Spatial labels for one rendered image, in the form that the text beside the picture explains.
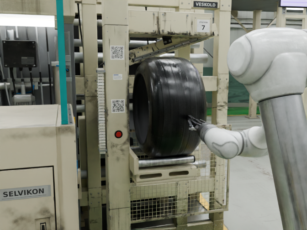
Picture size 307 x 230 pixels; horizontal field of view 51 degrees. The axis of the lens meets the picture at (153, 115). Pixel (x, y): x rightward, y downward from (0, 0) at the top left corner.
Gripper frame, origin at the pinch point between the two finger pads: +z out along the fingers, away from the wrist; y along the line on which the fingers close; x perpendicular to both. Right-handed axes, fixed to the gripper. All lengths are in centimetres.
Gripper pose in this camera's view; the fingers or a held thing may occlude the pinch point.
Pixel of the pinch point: (191, 119)
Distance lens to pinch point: 163.4
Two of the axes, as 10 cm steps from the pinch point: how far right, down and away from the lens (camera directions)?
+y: -9.6, 0.4, -2.6
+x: -0.4, 9.6, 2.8
